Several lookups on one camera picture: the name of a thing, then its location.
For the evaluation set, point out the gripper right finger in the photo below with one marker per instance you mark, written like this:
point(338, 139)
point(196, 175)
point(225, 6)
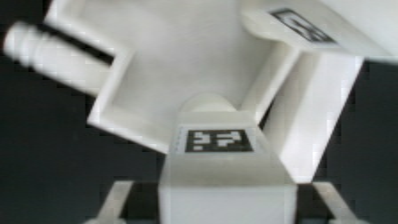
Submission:
point(344, 216)

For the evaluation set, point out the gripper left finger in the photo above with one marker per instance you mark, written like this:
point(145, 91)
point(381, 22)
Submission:
point(109, 214)

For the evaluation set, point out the white chair leg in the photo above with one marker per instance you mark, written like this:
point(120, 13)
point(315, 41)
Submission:
point(347, 26)
point(225, 184)

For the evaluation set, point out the white chair seat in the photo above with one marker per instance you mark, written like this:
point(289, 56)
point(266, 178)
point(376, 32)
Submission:
point(148, 51)

